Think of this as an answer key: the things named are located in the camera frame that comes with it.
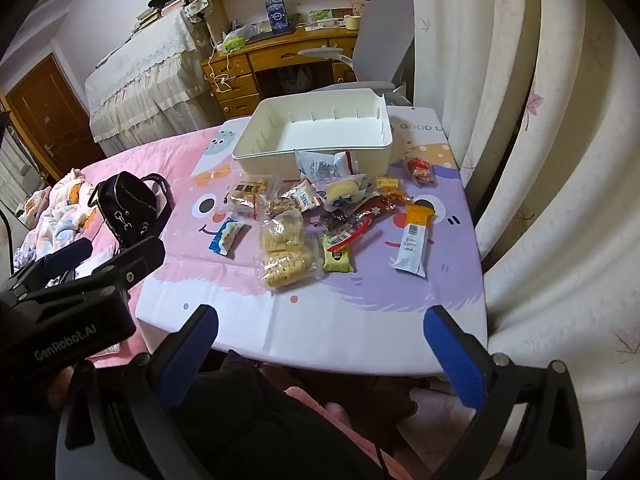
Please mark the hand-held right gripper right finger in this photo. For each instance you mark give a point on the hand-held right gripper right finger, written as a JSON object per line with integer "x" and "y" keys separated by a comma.
{"x": 457, "y": 360}

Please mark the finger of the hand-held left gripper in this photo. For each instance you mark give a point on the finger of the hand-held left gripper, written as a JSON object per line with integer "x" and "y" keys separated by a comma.
{"x": 60, "y": 260}
{"x": 142, "y": 259}

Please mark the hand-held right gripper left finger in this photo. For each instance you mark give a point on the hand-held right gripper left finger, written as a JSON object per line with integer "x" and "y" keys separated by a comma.
{"x": 187, "y": 360}

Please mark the blue and white snack packet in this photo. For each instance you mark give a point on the blue and white snack packet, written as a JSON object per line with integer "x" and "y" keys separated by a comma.
{"x": 226, "y": 236}

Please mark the long packet with orange end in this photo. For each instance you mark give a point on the long packet with orange end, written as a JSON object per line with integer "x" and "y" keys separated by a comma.
{"x": 412, "y": 245}

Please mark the clear tray of puff balls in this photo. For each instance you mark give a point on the clear tray of puff balls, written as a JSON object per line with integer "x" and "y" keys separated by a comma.
{"x": 250, "y": 192}

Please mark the clear rice cracker packet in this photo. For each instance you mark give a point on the clear rice cracker packet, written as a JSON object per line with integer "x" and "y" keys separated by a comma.
{"x": 287, "y": 267}
{"x": 282, "y": 230}

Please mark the nut bar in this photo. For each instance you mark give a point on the nut bar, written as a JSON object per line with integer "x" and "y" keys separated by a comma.
{"x": 277, "y": 206}

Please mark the green snack packet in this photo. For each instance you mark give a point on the green snack packet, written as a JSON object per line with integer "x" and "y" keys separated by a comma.
{"x": 337, "y": 257}

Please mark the red brown snack packet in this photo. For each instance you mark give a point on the red brown snack packet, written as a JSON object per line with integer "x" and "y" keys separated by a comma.
{"x": 365, "y": 215}

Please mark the small white cracker packet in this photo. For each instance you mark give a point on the small white cracker packet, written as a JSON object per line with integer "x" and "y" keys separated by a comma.
{"x": 304, "y": 196}

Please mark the small yellow snack packet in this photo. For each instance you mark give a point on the small yellow snack packet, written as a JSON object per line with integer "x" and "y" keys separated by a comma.
{"x": 390, "y": 186}

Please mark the dark brownie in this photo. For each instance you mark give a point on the dark brownie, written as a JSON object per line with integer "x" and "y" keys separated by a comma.
{"x": 332, "y": 220}

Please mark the small red snack packet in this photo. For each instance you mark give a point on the small red snack packet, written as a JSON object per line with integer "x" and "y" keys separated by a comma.
{"x": 420, "y": 170}

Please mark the grey white puffed snack bag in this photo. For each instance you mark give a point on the grey white puffed snack bag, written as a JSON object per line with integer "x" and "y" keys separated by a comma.
{"x": 322, "y": 165}

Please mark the clear packet with yellow cake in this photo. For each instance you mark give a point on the clear packet with yellow cake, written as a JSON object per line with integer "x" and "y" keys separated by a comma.
{"x": 342, "y": 190}

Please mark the white plastic storage box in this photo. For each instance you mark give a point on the white plastic storage box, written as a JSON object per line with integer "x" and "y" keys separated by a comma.
{"x": 320, "y": 130}

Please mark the black shoulder bag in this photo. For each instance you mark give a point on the black shoulder bag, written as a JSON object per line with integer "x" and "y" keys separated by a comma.
{"x": 125, "y": 205}

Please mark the pile of printed clothes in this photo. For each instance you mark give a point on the pile of printed clothes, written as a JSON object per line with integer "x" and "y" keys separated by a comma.
{"x": 60, "y": 210}

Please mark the person's dark clothing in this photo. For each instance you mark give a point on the person's dark clothing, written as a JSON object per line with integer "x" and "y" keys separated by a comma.
{"x": 260, "y": 425}

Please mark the cartoon printed table cover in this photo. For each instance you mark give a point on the cartoon printed table cover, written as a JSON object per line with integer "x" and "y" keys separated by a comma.
{"x": 350, "y": 320}

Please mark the brown wooden door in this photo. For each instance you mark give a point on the brown wooden door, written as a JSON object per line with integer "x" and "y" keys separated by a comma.
{"x": 45, "y": 110}

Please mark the white lace cloth cover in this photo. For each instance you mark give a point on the white lace cloth cover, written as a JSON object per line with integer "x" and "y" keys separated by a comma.
{"x": 145, "y": 75}

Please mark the green tissue pack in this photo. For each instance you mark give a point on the green tissue pack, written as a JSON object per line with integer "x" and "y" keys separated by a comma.
{"x": 235, "y": 44}

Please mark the clear plastic bag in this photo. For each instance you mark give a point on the clear plastic bag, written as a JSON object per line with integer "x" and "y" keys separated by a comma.
{"x": 296, "y": 77}

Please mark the stack of books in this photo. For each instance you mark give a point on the stack of books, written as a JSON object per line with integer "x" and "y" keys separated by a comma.
{"x": 155, "y": 15}

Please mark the wooden desk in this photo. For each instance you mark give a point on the wooden desk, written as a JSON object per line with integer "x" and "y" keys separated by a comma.
{"x": 280, "y": 52}

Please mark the floral cloth bag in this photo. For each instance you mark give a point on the floral cloth bag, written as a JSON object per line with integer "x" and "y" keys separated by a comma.
{"x": 196, "y": 9}

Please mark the white floral curtain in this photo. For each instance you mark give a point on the white floral curtain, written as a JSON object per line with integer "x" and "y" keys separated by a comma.
{"x": 525, "y": 110}

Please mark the wooden bookshelf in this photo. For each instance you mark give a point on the wooden bookshelf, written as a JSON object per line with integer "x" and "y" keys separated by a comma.
{"x": 227, "y": 0}

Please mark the blue gift bag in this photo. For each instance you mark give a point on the blue gift bag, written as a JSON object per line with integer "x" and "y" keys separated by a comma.
{"x": 276, "y": 17}

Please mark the grey office chair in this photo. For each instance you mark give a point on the grey office chair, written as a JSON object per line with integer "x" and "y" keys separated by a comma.
{"x": 385, "y": 35}

